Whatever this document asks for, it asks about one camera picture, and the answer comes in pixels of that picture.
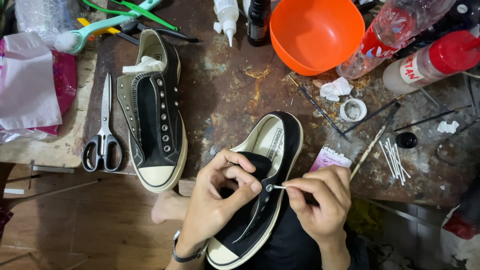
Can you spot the person's right hand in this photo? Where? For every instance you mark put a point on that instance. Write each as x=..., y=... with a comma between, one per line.
x=330, y=206

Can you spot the person's left hand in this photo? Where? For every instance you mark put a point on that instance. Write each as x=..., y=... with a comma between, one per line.
x=202, y=202

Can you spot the white cotton swab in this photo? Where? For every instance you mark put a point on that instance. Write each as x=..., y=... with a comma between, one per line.
x=279, y=186

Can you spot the black canvas sneaker cream sole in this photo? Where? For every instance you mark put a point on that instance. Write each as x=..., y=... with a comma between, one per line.
x=285, y=150

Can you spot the person's bare foot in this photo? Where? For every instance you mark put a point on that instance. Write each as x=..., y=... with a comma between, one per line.
x=168, y=208

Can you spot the clear cotton swab packet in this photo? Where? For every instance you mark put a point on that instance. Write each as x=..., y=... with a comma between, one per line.
x=332, y=159

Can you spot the person's black shorts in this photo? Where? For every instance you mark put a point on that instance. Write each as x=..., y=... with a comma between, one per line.
x=292, y=243

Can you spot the pile of loose cotton swabs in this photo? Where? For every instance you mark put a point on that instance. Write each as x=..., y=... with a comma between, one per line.
x=393, y=161

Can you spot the black canvas sneaker grey lining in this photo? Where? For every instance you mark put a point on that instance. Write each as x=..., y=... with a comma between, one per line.
x=153, y=123

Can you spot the white plastic bottle cap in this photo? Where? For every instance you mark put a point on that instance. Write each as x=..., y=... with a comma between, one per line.
x=343, y=110

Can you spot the thin black paint brush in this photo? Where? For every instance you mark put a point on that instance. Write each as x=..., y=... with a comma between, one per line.
x=318, y=108
x=431, y=118
x=371, y=115

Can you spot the small black round lid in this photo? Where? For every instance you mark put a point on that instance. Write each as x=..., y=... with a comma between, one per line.
x=406, y=140

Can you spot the crumpled white tissue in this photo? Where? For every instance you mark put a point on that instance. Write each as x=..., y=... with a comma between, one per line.
x=335, y=89

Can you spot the red and black object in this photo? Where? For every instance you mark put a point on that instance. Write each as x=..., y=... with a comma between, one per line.
x=463, y=217

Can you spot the small white tissue scrap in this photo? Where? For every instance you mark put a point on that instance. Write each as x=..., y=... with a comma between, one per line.
x=447, y=127

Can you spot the white tissue wad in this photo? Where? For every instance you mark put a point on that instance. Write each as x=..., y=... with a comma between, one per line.
x=144, y=65

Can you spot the thin wooden stick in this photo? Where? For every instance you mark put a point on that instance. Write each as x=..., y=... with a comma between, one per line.
x=52, y=192

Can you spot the orange plastic bowl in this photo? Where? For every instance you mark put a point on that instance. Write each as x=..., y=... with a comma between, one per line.
x=315, y=33

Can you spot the squeeze bottle with red cap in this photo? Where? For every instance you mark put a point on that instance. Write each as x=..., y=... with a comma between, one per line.
x=431, y=63

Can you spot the clear plastic bottle red label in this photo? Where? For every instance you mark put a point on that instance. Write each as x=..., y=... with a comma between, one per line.
x=393, y=30

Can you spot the small black bottle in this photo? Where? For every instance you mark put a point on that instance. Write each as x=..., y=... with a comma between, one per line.
x=258, y=22

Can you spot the white nozzle glue bottle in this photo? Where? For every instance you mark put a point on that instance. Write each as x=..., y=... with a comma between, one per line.
x=226, y=15

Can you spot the green plastic tool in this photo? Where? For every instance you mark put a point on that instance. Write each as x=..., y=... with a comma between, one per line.
x=150, y=15

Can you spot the white and pink plastic bags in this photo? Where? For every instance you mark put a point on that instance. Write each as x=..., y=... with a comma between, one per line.
x=30, y=86

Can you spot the large black bottle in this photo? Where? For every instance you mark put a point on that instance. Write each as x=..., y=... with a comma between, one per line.
x=446, y=22

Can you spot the clear bubble wrap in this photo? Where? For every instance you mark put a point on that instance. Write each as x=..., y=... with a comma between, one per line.
x=45, y=17

